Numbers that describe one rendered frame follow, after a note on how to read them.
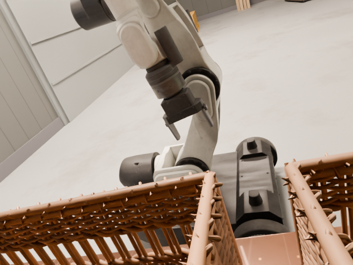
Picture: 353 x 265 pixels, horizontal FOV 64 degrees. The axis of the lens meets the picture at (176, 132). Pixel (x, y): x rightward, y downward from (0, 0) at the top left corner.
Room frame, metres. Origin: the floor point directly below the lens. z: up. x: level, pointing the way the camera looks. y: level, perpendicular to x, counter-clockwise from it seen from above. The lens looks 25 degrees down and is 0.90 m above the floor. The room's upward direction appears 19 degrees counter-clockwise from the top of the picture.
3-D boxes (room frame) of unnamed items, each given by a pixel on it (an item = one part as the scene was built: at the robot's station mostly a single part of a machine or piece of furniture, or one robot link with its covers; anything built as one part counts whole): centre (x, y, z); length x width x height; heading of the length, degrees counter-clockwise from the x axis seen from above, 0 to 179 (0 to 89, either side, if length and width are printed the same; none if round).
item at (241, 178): (0.99, -0.01, 0.19); 0.64 x 0.52 x 0.33; 70
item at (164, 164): (1.01, 0.02, 0.28); 0.21 x 0.20 x 0.13; 70
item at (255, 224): (0.66, -0.15, 0.10); 0.20 x 0.05 x 0.20; 70
